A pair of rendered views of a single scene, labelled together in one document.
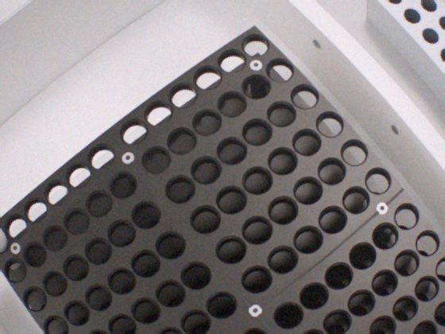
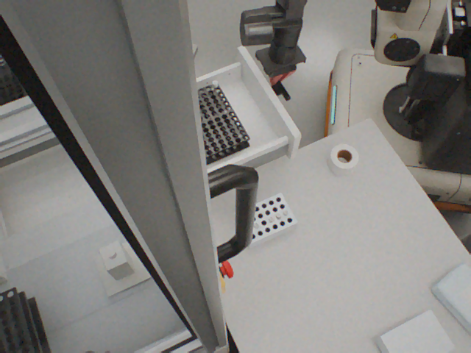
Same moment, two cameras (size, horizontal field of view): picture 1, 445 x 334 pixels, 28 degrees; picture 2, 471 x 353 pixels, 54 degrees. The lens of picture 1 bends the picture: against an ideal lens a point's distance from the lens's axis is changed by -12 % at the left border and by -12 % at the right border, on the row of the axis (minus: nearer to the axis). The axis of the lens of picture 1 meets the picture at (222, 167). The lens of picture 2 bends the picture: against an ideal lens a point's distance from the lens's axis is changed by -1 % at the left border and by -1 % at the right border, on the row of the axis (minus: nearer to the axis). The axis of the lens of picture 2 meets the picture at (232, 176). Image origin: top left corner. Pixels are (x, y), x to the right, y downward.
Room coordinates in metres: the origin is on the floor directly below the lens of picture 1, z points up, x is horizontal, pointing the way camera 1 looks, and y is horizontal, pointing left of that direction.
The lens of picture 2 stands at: (0.22, -0.56, 1.81)
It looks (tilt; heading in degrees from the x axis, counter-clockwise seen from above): 64 degrees down; 92
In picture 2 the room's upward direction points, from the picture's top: 1 degrees counter-clockwise
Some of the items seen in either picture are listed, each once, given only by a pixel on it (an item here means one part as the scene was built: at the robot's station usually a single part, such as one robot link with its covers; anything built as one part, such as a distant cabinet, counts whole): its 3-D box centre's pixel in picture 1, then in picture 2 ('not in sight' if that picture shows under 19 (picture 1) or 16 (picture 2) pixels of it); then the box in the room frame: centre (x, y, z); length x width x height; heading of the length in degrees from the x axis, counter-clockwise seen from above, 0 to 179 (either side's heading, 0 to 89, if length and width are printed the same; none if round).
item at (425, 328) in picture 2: not in sight; (413, 343); (0.59, -0.45, 0.79); 0.13 x 0.09 x 0.05; 27
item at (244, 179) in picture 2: not in sight; (227, 221); (0.21, -0.43, 1.45); 0.05 x 0.03 x 0.19; 28
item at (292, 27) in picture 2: not in sight; (285, 29); (0.31, 0.14, 1.07); 0.07 x 0.06 x 0.07; 12
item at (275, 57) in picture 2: not in sight; (282, 49); (0.31, 0.14, 1.01); 0.10 x 0.07 x 0.07; 27
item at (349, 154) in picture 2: not in sight; (343, 159); (0.48, -0.02, 0.78); 0.07 x 0.07 x 0.04
